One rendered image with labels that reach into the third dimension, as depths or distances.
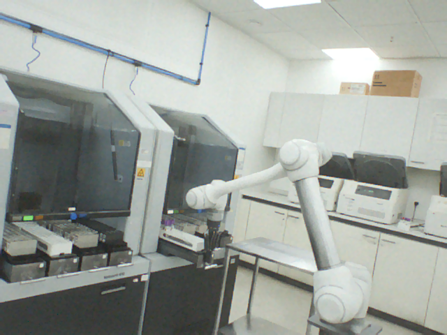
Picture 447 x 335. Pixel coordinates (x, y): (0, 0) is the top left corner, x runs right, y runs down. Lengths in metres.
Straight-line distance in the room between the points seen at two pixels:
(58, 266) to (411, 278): 3.15
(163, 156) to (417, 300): 2.81
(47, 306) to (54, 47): 1.83
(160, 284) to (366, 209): 2.46
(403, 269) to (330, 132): 1.65
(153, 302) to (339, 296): 1.11
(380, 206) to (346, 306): 2.57
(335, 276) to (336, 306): 0.11
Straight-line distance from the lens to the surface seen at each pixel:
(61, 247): 1.86
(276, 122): 4.93
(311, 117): 4.72
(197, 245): 2.13
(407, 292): 4.11
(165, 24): 3.70
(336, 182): 4.28
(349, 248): 4.19
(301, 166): 1.61
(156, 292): 2.28
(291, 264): 2.20
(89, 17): 3.23
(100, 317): 2.09
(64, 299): 1.92
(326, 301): 1.58
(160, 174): 2.18
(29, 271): 1.78
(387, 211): 4.07
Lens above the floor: 1.38
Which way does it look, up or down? 3 degrees down
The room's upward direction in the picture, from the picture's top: 9 degrees clockwise
